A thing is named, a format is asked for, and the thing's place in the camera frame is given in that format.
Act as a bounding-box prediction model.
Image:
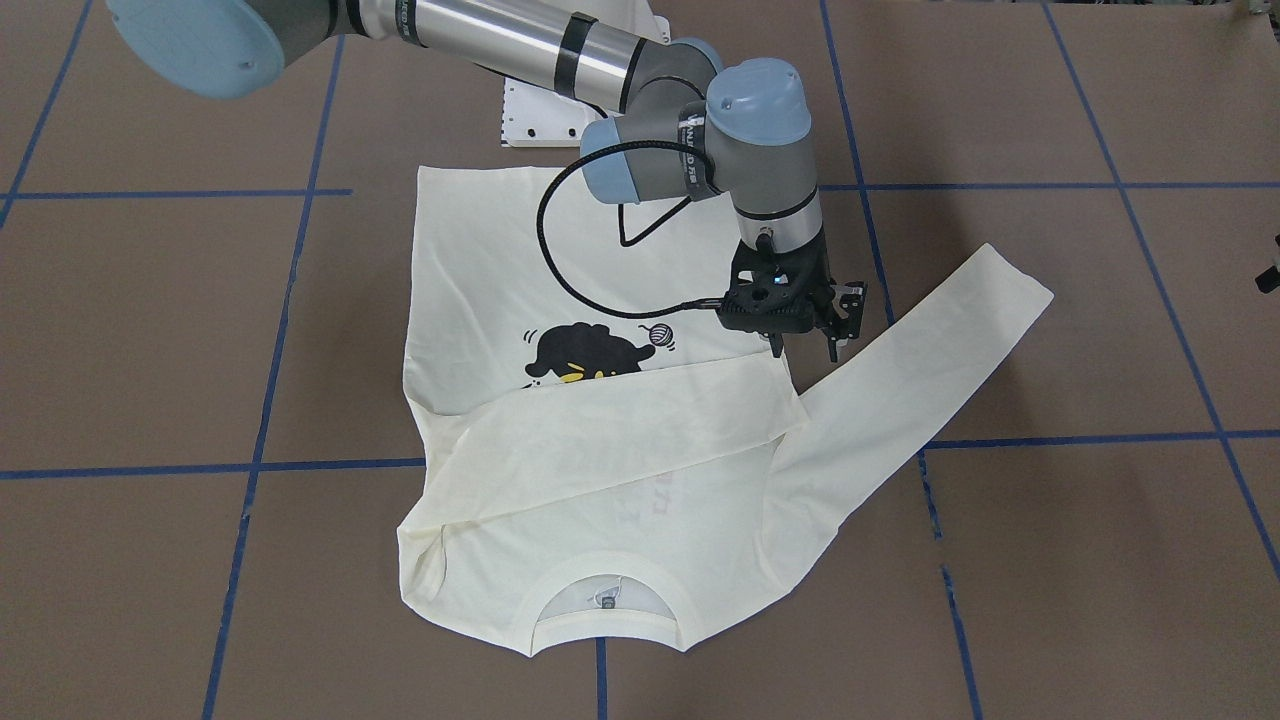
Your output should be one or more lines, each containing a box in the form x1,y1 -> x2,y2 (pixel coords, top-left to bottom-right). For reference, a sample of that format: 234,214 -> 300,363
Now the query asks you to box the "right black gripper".
719,236 -> 844,364

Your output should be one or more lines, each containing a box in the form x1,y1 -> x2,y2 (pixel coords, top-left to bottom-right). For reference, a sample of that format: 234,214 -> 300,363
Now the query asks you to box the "cream long-sleeve cat shirt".
397,167 -> 1053,656

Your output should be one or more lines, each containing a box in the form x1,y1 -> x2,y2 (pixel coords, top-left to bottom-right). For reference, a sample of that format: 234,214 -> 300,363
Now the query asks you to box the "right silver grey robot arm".
108,1 -> 865,357

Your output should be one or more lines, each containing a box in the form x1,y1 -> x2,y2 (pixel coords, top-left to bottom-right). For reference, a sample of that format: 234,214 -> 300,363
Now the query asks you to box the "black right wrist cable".
536,138 -> 723,320

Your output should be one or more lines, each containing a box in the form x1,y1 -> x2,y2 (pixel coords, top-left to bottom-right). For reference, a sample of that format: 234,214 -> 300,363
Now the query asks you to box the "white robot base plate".
500,1 -> 671,149

